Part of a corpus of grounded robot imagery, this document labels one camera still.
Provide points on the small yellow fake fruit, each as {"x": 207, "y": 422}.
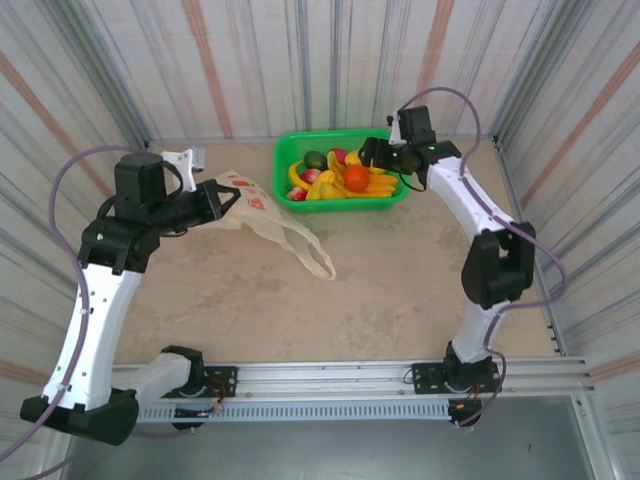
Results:
{"x": 352, "y": 159}

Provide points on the orange fake orange fruit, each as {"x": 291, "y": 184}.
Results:
{"x": 356, "y": 179}

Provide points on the dark red fake fruit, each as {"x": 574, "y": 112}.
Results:
{"x": 338, "y": 153}

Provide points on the cream printed plastic bag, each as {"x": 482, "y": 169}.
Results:
{"x": 260, "y": 210}

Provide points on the yellow fake lemon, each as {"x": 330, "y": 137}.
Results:
{"x": 329, "y": 191}

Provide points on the green plastic basket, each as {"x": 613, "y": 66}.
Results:
{"x": 345, "y": 206}

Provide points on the green fake mango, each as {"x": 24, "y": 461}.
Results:
{"x": 315, "y": 160}

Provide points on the yellow fake mango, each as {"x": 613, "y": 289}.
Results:
{"x": 316, "y": 189}

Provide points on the pink red fake peach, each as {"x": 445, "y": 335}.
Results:
{"x": 297, "y": 194}

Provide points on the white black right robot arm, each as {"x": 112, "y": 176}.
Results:
{"x": 470, "y": 200}

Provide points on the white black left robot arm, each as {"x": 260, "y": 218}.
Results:
{"x": 102, "y": 325}

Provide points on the yellow fake banana bunch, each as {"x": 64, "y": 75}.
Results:
{"x": 380, "y": 189}

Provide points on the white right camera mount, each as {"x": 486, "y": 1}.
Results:
{"x": 395, "y": 132}

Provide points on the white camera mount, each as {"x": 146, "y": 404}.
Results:
{"x": 395, "y": 132}
{"x": 182, "y": 162}

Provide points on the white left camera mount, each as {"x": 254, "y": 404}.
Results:
{"x": 182, "y": 162}

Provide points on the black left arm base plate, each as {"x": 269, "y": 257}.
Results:
{"x": 225, "y": 375}

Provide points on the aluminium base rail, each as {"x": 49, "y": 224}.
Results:
{"x": 325, "y": 375}

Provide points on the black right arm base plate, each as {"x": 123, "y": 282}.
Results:
{"x": 425, "y": 375}

